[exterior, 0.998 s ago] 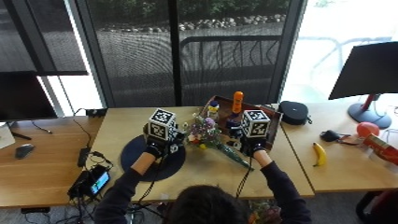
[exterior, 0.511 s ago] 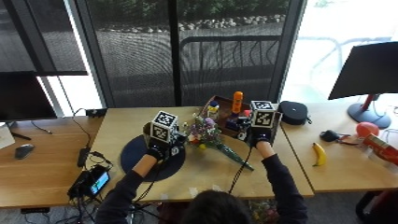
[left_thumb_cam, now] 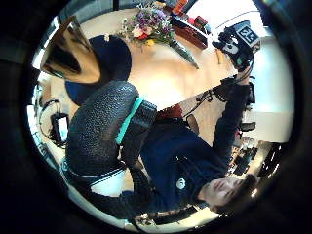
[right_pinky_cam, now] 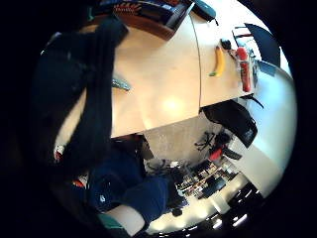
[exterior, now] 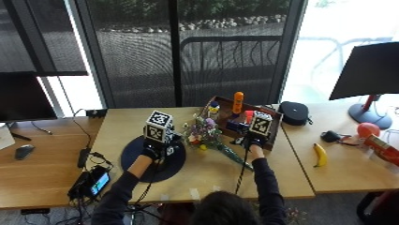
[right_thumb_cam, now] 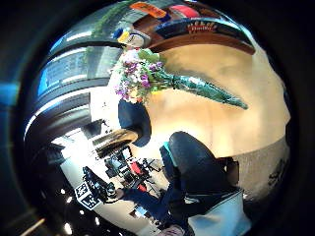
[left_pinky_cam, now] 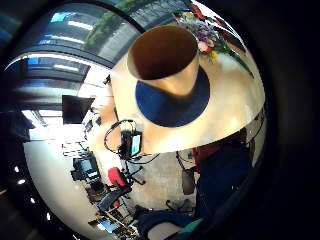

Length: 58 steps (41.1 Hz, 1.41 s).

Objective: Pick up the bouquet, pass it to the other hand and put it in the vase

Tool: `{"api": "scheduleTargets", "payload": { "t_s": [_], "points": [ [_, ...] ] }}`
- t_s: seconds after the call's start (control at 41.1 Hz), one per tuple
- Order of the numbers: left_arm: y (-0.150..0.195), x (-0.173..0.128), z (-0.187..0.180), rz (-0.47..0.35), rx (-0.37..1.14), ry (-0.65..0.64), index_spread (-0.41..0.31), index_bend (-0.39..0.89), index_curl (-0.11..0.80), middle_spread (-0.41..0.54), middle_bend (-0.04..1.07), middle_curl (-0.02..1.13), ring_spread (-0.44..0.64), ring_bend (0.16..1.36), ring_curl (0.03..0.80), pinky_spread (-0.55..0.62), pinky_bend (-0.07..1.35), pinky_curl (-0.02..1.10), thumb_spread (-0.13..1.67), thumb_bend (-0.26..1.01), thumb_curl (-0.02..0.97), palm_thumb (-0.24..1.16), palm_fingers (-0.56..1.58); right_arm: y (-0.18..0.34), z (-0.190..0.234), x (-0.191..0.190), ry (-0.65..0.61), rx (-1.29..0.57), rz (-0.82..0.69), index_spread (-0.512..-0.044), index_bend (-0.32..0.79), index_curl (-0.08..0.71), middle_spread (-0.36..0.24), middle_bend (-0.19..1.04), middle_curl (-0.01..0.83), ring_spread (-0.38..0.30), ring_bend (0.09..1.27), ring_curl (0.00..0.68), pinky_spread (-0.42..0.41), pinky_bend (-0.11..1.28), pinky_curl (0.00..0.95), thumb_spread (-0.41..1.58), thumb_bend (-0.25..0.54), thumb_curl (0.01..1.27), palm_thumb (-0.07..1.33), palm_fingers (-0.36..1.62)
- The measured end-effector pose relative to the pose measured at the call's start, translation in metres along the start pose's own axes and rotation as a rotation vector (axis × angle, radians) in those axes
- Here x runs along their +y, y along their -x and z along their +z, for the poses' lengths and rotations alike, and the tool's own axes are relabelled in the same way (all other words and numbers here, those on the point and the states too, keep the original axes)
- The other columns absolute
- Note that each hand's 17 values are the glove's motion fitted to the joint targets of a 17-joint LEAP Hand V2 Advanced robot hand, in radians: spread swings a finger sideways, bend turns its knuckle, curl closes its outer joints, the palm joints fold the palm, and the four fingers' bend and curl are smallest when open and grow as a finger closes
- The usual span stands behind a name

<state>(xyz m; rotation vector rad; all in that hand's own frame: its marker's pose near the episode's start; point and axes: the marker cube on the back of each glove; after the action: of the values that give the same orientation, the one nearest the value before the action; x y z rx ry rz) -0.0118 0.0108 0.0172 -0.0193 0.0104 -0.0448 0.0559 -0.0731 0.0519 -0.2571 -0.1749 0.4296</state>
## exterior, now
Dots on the white marker cube on right glove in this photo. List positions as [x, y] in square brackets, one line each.
[261, 123]

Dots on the red cylindrical can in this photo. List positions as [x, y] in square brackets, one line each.
[383, 148]

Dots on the person's right hand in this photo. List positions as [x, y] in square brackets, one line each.
[251, 141]

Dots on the white marker cube on left glove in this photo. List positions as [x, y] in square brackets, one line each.
[158, 127]

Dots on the flower bouquet with green wrap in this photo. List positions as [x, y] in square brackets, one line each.
[208, 134]

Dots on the yellow banana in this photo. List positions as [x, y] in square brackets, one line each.
[321, 155]

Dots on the black metal bench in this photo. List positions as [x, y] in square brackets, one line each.
[233, 56]

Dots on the orange bottle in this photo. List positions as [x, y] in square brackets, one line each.
[237, 102]

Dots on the black monitor with red stand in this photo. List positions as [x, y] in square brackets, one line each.
[368, 75]

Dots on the black power adapter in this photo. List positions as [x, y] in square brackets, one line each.
[82, 157]

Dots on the dark round mat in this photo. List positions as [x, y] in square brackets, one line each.
[137, 156]

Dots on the small black pouch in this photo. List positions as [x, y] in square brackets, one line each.
[330, 136]

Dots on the small black box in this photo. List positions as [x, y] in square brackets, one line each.
[96, 113]

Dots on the person's left hand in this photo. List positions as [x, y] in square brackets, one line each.
[150, 151]

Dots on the dark wooden tray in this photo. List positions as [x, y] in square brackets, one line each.
[223, 112]

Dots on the black device with lit screen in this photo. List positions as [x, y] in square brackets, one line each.
[92, 184]

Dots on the the person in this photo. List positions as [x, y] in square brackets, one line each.
[223, 208]

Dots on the red ball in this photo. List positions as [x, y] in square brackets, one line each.
[368, 130]

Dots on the white marker cube on glove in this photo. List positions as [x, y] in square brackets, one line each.
[261, 123]
[158, 127]

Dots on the dark blue box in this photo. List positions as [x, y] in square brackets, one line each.
[234, 126]

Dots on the red cup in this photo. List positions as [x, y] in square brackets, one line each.
[249, 116]

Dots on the dark computer mouse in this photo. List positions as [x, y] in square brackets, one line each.
[24, 152]

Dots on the black oval case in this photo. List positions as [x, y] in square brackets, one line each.
[294, 113]

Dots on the white bottle with yellow label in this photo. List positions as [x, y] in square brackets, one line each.
[213, 110]

